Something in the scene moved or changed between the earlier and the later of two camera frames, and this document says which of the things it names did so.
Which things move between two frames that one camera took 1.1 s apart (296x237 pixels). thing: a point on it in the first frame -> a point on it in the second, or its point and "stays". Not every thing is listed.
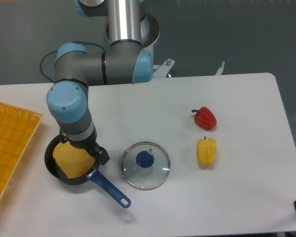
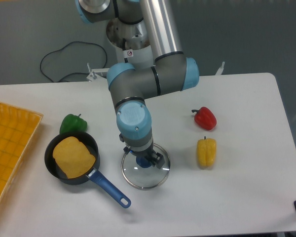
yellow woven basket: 12,129 stays
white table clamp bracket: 220,70 stays
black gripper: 89,144 -> 150,154
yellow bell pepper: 206,150 stays
